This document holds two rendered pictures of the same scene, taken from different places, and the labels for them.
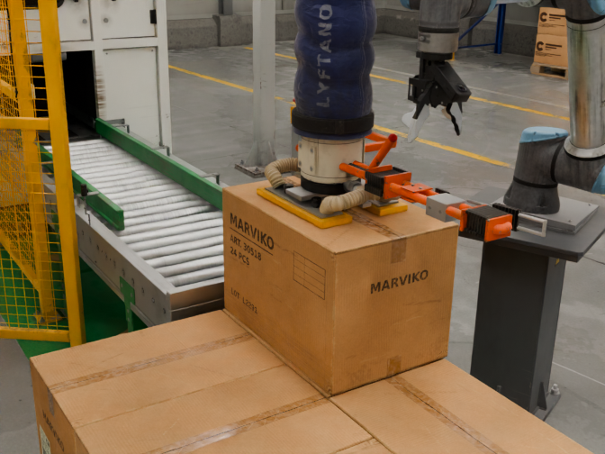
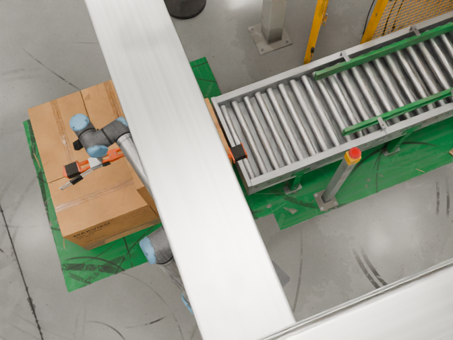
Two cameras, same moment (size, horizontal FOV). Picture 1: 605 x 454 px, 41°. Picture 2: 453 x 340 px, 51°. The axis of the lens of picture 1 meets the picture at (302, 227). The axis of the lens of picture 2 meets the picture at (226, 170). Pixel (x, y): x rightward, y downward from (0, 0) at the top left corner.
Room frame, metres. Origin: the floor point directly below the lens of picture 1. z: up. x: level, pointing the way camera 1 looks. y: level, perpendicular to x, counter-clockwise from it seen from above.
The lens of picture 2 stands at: (2.78, -1.04, 3.58)
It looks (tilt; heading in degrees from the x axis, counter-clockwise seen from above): 71 degrees down; 108
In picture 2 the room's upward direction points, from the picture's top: 7 degrees counter-clockwise
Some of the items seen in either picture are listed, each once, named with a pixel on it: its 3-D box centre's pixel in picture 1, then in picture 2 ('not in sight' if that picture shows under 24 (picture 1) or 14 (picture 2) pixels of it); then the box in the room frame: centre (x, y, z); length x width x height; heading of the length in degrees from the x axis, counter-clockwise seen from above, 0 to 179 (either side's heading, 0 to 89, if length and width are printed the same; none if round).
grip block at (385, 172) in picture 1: (387, 181); not in sight; (1.96, -0.22, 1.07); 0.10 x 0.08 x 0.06; 123
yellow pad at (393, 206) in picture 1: (356, 188); not in sight; (2.22, -0.16, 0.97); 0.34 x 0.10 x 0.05; 33
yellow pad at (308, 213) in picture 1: (302, 199); not in sight; (2.12, 0.00, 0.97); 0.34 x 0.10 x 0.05; 33
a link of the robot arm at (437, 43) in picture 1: (437, 42); not in sight; (1.84, -0.29, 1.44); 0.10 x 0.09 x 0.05; 122
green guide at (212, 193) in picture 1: (158, 156); (451, 96); (3.88, 0.72, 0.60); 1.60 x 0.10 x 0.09; 33
